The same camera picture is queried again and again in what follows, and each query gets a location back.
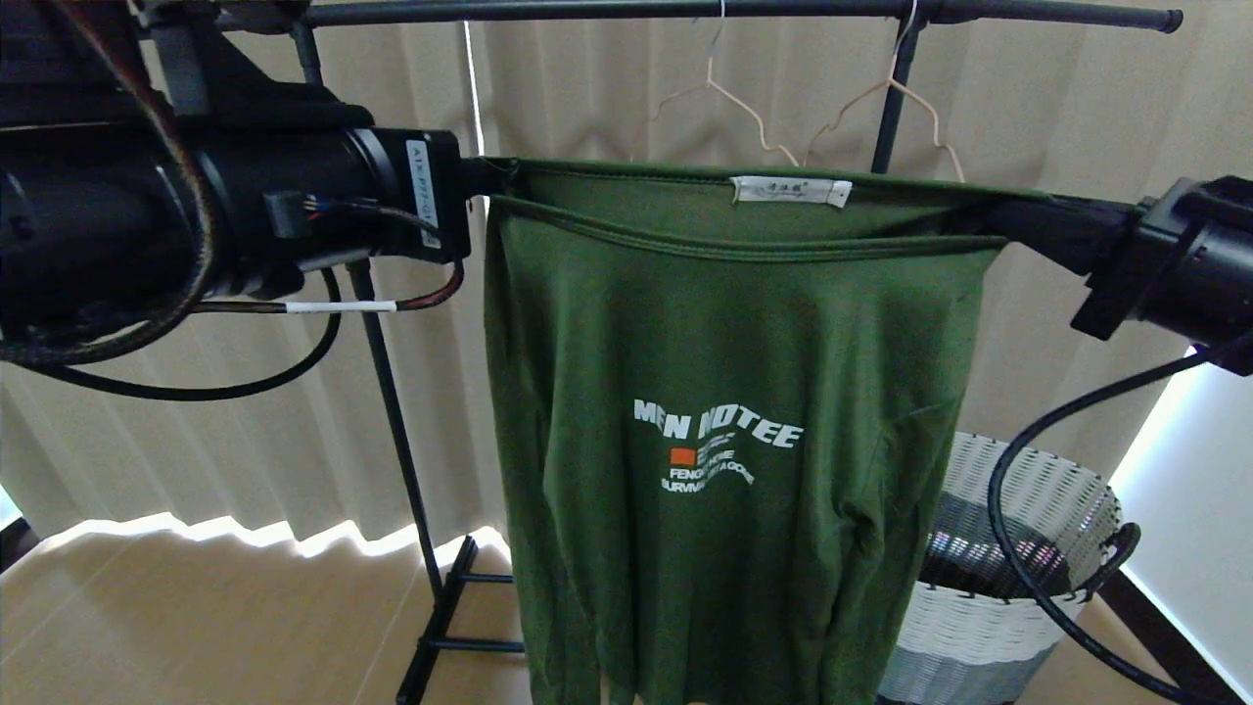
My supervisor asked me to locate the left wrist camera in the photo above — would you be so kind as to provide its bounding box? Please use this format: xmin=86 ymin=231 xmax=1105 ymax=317
xmin=137 ymin=0 xmax=378 ymax=133

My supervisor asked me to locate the black clothes rack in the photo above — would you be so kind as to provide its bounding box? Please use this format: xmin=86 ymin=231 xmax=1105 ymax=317
xmin=225 ymin=0 xmax=1183 ymax=705

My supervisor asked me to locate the green long-sleeved shirt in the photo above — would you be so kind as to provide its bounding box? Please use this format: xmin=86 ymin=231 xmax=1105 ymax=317
xmin=483 ymin=157 xmax=1058 ymax=705

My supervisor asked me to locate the white laundry basket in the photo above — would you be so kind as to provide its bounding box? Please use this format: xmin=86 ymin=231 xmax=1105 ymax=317
xmin=876 ymin=431 xmax=1142 ymax=705

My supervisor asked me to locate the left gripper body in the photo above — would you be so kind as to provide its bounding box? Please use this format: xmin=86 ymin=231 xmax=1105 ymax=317
xmin=208 ymin=125 xmax=471 ymax=301

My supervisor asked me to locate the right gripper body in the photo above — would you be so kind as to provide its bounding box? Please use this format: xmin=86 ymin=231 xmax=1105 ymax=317
xmin=1070 ymin=176 xmax=1253 ymax=378

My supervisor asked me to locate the pink clothes hanger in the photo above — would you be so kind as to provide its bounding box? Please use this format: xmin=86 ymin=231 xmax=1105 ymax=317
xmin=803 ymin=0 xmax=968 ymax=185
xmin=641 ymin=0 xmax=804 ymax=167

